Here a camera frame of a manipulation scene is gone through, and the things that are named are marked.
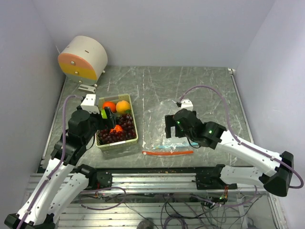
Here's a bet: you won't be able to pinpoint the red-zipper clear bag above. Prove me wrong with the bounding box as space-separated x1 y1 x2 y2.
142 99 193 156

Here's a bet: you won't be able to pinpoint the yellow-green perforated plastic basket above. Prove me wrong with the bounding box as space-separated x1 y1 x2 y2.
95 94 138 150

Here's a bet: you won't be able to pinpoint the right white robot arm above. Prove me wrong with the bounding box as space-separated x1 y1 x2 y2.
164 109 294 197

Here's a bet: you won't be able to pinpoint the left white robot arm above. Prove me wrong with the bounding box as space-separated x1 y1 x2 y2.
4 106 116 229

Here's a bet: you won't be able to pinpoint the green apple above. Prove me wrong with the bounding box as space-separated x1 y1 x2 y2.
101 109 108 119

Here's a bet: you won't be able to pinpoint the small red-orange fruit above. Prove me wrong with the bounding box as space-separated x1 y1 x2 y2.
110 125 123 133

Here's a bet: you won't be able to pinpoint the orange fruit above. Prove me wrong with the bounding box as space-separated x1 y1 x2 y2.
102 101 116 113

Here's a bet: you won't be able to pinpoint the yellow-orange peach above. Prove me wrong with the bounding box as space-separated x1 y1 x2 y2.
116 100 131 114

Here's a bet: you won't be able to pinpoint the cylindrical drawer box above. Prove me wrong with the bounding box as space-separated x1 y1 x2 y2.
58 36 108 86

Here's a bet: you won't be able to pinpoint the white corner clip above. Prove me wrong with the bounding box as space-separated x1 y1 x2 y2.
228 68 235 74

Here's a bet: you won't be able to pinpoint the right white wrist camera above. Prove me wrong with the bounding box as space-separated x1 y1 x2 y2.
176 99 193 111

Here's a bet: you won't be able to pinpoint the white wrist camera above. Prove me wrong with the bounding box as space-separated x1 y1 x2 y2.
176 99 193 111
81 94 100 114

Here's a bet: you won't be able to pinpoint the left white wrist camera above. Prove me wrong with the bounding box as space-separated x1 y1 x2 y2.
81 94 100 114

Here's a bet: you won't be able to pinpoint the small silver metal bracket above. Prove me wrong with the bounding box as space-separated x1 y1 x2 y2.
78 84 96 94

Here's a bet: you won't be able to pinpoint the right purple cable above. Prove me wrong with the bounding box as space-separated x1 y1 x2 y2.
179 85 305 189

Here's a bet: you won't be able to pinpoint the aluminium rail frame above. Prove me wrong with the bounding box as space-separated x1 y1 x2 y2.
23 167 289 229

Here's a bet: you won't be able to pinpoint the loose wires under table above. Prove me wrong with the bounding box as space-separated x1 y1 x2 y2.
78 186 263 229

